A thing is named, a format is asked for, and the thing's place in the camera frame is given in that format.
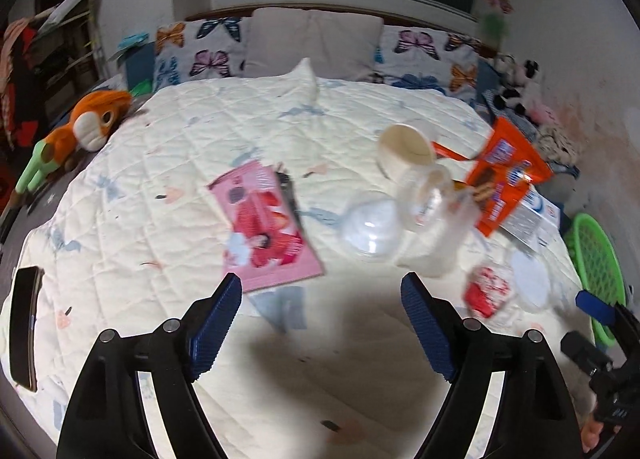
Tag person's right hand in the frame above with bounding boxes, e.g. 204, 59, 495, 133
582, 409, 610, 455

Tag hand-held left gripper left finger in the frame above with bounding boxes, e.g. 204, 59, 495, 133
56, 271, 243, 459

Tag white quilted bed blanket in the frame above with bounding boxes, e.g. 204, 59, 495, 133
0, 59, 601, 459

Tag red and white jelly cup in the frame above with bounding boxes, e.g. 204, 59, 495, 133
462, 264, 513, 322

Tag black and white plush toy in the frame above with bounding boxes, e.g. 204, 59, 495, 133
492, 54, 541, 115

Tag pink plush toy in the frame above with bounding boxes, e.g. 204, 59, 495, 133
527, 99, 561, 125

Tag beige spotted plush toy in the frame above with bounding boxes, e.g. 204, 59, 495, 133
537, 124, 581, 162

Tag clear plastic bottle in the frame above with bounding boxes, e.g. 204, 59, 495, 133
397, 164, 478, 277

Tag clothes rack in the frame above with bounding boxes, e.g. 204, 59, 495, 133
0, 0, 108, 150

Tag beige pillow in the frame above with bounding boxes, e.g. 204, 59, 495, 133
242, 6, 385, 82

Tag orange snack packet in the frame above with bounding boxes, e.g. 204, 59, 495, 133
465, 118, 553, 237

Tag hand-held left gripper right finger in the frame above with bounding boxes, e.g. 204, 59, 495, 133
400, 271, 586, 459

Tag black phone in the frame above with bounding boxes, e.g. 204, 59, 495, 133
9, 266, 46, 392

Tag butterfly print pillow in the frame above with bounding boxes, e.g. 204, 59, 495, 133
372, 26, 483, 100
152, 16, 251, 90

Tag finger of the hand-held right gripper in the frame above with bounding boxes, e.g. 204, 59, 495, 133
575, 290, 640, 355
560, 331, 613, 380

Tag orange monkey plush toy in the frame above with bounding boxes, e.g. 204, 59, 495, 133
12, 90, 136, 195

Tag white and blue box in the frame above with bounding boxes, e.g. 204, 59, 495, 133
500, 186, 562, 252

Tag green plastic basket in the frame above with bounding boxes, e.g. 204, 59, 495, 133
565, 213, 628, 350

